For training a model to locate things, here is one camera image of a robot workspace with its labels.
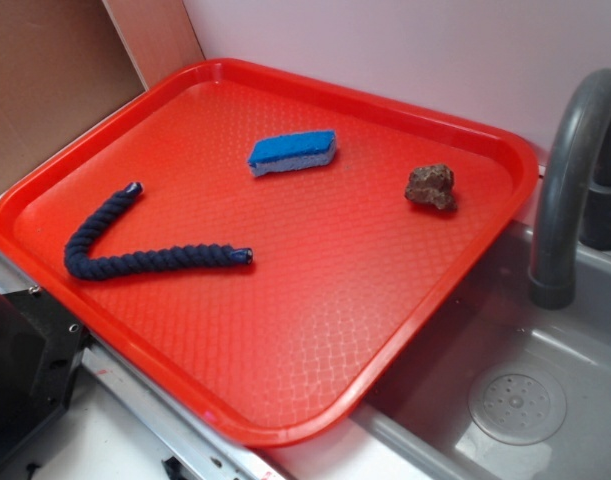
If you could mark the blue sponge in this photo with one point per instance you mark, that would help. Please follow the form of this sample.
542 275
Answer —
292 152

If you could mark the silver metal rail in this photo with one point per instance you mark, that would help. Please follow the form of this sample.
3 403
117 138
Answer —
120 426

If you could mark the grey plastic sink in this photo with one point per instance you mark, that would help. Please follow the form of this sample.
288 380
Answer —
493 387

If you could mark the grey plastic faucet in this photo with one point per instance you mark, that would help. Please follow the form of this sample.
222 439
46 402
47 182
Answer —
575 201

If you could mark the brown cardboard panel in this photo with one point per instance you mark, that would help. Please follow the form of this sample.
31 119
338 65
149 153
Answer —
67 65

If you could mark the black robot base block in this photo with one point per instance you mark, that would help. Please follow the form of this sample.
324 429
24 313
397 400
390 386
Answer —
41 345

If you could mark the brown rock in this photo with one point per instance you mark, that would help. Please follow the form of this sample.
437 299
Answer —
432 185

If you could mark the red plastic tray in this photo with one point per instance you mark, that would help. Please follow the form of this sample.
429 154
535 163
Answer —
346 270

